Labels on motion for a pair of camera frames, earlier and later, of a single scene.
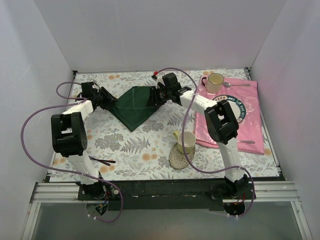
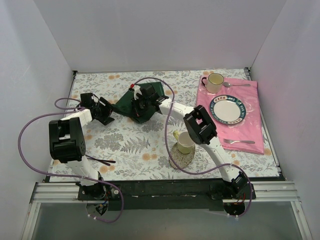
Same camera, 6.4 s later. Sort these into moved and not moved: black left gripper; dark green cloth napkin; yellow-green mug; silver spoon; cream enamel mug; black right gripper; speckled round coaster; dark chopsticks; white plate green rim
Moved: dark green cloth napkin; black right gripper; black left gripper
Not moved: cream enamel mug; silver spoon; yellow-green mug; dark chopsticks; white plate green rim; speckled round coaster
